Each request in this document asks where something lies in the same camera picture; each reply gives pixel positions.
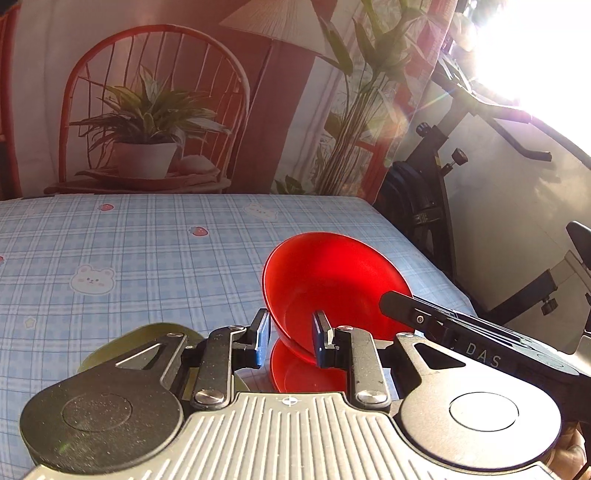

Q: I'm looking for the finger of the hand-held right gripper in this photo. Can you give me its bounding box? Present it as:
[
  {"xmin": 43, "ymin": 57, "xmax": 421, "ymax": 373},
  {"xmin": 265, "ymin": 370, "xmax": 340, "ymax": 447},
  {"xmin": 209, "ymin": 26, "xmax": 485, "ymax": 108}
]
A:
[{"xmin": 380, "ymin": 290, "xmax": 459, "ymax": 339}]

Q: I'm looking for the blue plaid tablecloth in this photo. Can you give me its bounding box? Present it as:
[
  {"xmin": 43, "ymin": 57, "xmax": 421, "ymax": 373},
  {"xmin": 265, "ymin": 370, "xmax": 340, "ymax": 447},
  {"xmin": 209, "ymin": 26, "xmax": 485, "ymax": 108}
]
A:
[{"xmin": 0, "ymin": 193, "xmax": 477, "ymax": 480}]

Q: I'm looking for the printed room scene backdrop cloth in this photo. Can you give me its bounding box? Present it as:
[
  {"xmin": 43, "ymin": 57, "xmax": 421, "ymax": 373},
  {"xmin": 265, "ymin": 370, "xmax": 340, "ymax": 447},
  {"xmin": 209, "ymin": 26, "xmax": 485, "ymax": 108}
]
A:
[{"xmin": 0, "ymin": 0, "xmax": 462, "ymax": 200}]

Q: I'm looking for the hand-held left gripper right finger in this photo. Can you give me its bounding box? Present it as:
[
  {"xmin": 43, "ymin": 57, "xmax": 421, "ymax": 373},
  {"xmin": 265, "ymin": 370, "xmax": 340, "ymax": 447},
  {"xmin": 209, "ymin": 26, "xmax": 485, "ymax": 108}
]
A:
[{"xmin": 312, "ymin": 310, "xmax": 468, "ymax": 409}]

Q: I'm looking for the black exercise bike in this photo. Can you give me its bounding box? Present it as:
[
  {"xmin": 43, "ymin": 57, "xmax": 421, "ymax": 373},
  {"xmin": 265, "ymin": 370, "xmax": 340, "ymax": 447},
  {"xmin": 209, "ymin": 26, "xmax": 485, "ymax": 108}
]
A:
[{"xmin": 373, "ymin": 46, "xmax": 591, "ymax": 334}]

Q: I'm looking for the green square plastic plate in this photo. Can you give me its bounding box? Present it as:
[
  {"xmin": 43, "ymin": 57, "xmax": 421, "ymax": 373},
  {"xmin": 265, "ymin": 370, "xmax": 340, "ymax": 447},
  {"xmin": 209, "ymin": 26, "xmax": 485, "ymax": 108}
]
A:
[{"xmin": 78, "ymin": 323, "xmax": 252, "ymax": 393}]

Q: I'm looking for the person's right hand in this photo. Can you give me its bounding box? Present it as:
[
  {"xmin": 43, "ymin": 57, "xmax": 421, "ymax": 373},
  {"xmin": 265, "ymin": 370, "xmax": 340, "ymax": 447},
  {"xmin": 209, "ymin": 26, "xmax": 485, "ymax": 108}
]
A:
[{"xmin": 551, "ymin": 422, "xmax": 591, "ymax": 480}]

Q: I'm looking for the red plastic bowl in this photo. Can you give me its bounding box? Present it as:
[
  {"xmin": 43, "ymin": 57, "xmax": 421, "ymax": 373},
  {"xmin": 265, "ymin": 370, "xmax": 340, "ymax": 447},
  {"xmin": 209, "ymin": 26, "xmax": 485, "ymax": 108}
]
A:
[
  {"xmin": 262, "ymin": 232, "xmax": 415, "ymax": 365},
  {"xmin": 269, "ymin": 339, "xmax": 352, "ymax": 394}
]

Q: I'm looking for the bright sunlit window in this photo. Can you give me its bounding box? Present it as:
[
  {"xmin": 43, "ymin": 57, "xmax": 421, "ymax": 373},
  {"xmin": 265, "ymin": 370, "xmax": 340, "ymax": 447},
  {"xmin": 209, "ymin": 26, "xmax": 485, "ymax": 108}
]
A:
[{"xmin": 462, "ymin": 0, "xmax": 591, "ymax": 155}]

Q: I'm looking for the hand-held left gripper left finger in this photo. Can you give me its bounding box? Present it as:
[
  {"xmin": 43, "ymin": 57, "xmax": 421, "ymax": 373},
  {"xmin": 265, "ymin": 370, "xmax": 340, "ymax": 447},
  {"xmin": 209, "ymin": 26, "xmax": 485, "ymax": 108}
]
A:
[{"xmin": 111, "ymin": 308, "xmax": 271, "ymax": 411}]

